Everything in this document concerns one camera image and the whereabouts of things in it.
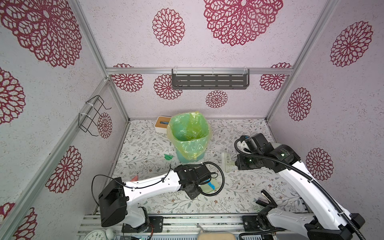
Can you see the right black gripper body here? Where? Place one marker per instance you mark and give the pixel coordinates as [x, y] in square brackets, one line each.
[247, 162]

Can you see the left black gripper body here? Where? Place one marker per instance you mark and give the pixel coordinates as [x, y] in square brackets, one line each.
[193, 193]

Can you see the light green hand brush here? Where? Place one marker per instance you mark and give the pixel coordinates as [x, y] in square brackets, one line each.
[227, 163]

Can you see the green bin with bag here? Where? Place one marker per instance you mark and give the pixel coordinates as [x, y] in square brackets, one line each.
[190, 133]

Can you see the pink paper scrap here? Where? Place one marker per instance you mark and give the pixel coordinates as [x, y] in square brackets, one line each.
[135, 179]

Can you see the blue paper scrap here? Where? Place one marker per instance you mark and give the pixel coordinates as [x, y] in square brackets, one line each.
[212, 185]

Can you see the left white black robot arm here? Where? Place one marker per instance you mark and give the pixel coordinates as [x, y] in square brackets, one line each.
[118, 200]

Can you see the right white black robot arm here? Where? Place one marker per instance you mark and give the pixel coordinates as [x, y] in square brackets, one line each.
[326, 219]

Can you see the green paper scrap left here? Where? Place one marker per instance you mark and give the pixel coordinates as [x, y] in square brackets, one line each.
[168, 157]

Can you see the beige object at bottom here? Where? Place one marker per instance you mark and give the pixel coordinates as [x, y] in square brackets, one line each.
[205, 235]

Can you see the white wooden-top tissue box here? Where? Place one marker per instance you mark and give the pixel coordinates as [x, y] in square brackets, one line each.
[162, 124]

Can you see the white round gauge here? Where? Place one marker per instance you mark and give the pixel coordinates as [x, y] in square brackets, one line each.
[96, 235]

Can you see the dark grey wall shelf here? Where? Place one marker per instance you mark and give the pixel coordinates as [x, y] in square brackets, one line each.
[213, 81]

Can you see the black wire wall rack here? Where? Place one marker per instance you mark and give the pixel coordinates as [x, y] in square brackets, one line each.
[96, 121]

